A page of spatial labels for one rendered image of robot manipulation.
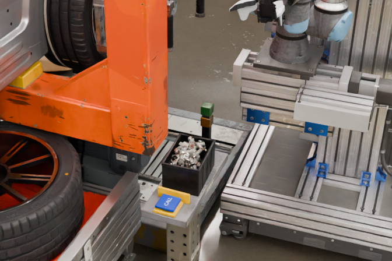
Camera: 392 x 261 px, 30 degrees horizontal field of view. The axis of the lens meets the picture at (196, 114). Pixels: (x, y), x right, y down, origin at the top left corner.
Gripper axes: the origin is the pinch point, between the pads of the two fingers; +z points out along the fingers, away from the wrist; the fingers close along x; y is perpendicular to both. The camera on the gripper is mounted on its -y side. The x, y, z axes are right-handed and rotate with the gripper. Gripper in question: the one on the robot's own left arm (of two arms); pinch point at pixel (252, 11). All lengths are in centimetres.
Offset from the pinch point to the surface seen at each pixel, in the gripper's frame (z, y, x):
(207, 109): -29, 54, 39
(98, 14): -30, 23, 86
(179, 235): -4, 94, 40
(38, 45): -10, 29, 100
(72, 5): -24, 17, 92
